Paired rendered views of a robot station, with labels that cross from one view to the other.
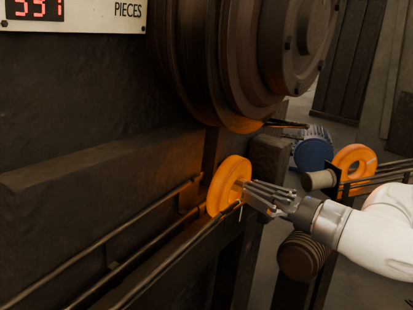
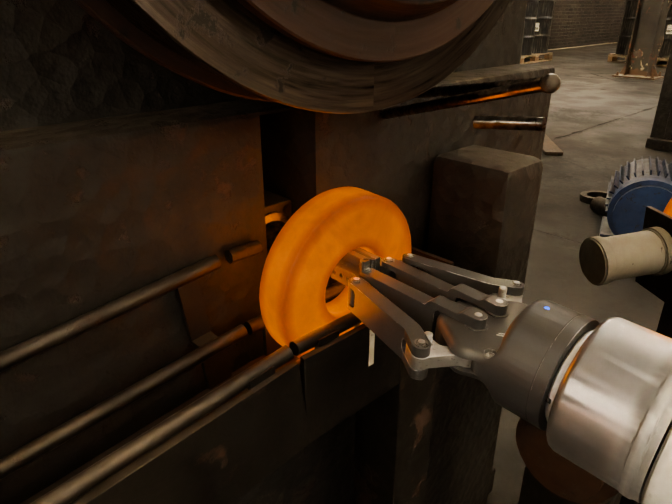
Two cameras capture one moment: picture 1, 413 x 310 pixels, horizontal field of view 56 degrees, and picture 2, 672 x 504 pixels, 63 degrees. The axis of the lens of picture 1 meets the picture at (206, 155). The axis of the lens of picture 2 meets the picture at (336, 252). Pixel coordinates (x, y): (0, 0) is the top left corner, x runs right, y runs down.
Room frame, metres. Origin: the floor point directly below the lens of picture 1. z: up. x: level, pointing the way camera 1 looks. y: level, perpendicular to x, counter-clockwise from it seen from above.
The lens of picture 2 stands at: (0.41, -0.18, 0.95)
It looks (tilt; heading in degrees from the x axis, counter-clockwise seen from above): 24 degrees down; 17
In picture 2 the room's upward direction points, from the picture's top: straight up
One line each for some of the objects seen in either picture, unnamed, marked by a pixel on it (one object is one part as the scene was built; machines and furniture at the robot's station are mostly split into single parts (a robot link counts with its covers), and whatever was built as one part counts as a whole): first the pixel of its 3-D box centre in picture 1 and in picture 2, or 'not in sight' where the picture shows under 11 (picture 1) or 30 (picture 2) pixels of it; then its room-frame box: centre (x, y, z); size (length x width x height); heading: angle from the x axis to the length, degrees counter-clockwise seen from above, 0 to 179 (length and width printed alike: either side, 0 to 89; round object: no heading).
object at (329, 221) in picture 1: (330, 223); (620, 401); (0.70, -0.26, 0.74); 0.09 x 0.06 x 0.09; 150
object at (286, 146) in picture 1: (262, 178); (474, 252); (1.03, -0.17, 0.68); 0.11 x 0.08 x 0.24; 60
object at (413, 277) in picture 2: (269, 195); (437, 297); (0.78, -0.15, 0.75); 0.11 x 0.01 x 0.04; 59
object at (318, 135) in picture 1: (311, 147); (645, 200); (2.97, -0.83, 0.17); 0.57 x 0.31 x 0.34; 170
